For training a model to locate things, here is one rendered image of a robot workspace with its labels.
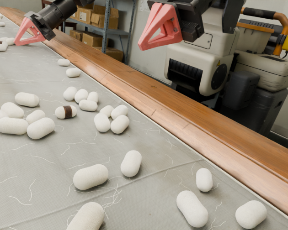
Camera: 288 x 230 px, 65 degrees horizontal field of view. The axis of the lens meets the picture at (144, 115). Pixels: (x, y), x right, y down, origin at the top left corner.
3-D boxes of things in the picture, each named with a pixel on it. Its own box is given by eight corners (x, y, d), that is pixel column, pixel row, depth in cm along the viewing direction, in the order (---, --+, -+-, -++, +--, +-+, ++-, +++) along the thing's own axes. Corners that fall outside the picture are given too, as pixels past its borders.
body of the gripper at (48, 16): (35, 19, 60) (57, 3, 62) (25, 13, 67) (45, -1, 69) (51, 39, 65) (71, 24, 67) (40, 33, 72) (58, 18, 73)
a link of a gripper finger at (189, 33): (151, 36, 33) (194, -1, 35) (123, 27, 38) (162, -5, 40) (164, 70, 38) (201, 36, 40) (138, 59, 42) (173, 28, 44)
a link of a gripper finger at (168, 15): (141, 33, 34) (182, -3, 36) (115, 24, 39) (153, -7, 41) (155, 66, 39) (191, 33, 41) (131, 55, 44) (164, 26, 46)
